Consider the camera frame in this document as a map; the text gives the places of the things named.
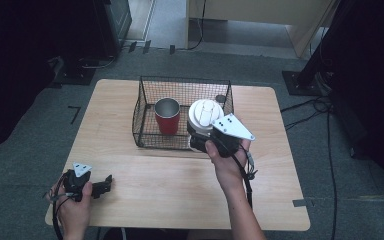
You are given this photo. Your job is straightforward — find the red metal cup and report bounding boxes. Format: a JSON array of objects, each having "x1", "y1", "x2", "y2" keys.
[{"x1": 154, "y1": 97, "x2": 182, "y2": 136}]

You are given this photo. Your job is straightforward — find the hand-held gripper cable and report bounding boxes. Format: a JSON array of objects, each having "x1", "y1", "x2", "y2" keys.
[
  {"x1": 43, "y1": 173, "x2": 76, "y2": 240},
  {"x1": 230, "y1": 146, "x2": 259, "y2": 210}
]

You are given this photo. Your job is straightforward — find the white lidded cup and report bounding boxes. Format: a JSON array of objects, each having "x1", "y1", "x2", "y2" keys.
[{"x1": 187, "y1": 98, "x2": 226, "y2": 137}]

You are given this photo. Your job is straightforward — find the person's left hand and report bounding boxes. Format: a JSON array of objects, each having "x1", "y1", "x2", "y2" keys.
[{"x1": 47, "y1": 181, "x2": 94, "y2": 234}]

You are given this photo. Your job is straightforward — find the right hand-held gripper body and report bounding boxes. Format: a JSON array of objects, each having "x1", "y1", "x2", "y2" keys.
[{"x1": 193, "y1": 112, "x2": 257, "y2": 159}]

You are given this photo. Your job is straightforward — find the dark curtain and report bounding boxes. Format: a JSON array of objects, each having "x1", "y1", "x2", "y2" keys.
[
  {"x1": 0, "y1": 0, "x2": 96, "y2": 158},
  {"x1": 316, "y1": 0, "x2": 384, "y2": 201}
]

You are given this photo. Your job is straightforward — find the black floor cable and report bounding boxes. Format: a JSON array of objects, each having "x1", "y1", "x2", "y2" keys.
[{"x1": 279, "y1": 95, "x2": 339, "y2": 240}]

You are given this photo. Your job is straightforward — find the thin black hanging cable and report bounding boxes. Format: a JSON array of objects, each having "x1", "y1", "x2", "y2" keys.
[{"x1": 175, "y1": 0, "x2": 208, "y2": 52}]

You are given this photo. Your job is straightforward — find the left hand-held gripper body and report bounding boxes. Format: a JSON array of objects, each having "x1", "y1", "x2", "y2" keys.
[{"x1": 62, "y1": 161, "x2": 95, "y2": 203}]

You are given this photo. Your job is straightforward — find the person's right hand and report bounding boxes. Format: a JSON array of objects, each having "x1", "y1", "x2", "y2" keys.
[{"x1": 204, "y1": 138, "x2": 252, "y2": 196}]

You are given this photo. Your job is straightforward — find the right hand-held gripper cable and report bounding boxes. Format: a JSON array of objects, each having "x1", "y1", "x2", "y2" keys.
[{"x1": 230, "y1": 146, "x2": 259, "y2": 210}]

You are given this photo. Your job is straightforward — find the black cabinet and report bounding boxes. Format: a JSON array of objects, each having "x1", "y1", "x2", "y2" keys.
[{"x1": 91, "y1": 0, "x2": 133, "y2": 58}]

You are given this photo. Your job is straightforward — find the black wire mesh basket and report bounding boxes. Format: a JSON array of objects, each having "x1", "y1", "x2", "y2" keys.
[{"x1": 131, "y1": 75, "x2": 235, "y2": 151}]

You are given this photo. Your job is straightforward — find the light wooden furniture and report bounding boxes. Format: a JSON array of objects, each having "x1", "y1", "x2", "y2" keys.
[{"x1": 184, "y1": 0, "x2": 343, "y2": 58}]

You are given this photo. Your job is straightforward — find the left hand-held gripper cable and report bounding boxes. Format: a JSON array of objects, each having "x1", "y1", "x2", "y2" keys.
[{"x1": 43, "y1": 173, "x2": 76, "y2": 240}]

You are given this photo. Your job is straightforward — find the black stand base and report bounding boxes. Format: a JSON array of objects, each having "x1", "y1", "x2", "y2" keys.
[
  {"x1": 281, "y1": 69, "x2": 333, "y2": 98},
  {"x1": 53, "y1": 56, "x2": 98, "y2": 86}
]

